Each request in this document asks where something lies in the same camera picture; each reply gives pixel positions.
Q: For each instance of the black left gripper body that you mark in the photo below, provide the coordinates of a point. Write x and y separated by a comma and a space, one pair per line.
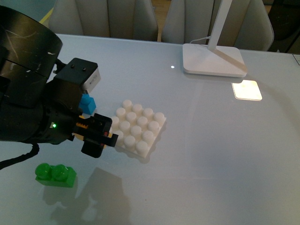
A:
60, 102

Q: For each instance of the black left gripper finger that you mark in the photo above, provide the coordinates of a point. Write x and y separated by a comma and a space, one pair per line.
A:
99, 124
94, 148

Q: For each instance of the white studded base plate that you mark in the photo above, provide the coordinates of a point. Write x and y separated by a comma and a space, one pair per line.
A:
137, 128

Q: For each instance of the yellow two-stud block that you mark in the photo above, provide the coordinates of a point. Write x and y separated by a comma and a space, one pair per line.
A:
91, 135

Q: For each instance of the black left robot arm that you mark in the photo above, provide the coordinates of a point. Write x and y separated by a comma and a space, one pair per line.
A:
39, 95

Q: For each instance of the blue three-stud block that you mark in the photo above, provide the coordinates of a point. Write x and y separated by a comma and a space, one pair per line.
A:
87, 104

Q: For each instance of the green two-stud block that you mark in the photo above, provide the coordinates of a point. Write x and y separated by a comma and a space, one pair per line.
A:
55, 175

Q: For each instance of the beige chair left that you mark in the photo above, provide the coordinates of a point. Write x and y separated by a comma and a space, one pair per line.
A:
126, 19

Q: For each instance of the beige chair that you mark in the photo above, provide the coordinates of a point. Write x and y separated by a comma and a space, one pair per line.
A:
126, 19
245, 26

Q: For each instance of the white desk lamp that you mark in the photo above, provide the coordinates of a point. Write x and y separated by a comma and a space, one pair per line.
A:
212, 59

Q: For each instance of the beige chair right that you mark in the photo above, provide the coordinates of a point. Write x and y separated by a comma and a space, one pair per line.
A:
245, 26

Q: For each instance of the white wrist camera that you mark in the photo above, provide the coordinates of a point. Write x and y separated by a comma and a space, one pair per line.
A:
85, 74

